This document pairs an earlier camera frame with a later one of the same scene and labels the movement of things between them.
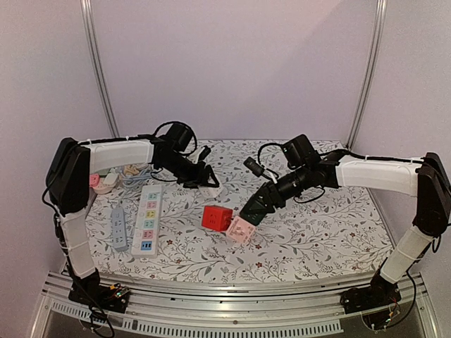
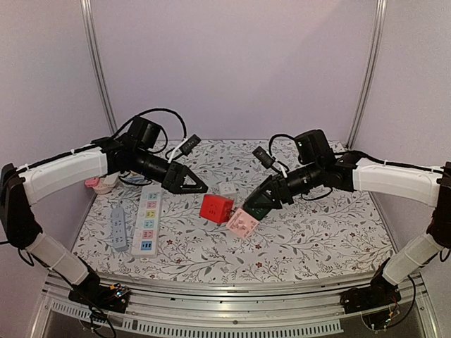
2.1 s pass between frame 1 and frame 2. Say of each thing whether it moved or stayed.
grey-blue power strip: stayed
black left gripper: moved
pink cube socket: moved
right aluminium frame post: stayed
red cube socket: moved
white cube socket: moved
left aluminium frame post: stayed
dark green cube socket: moved
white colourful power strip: stayed
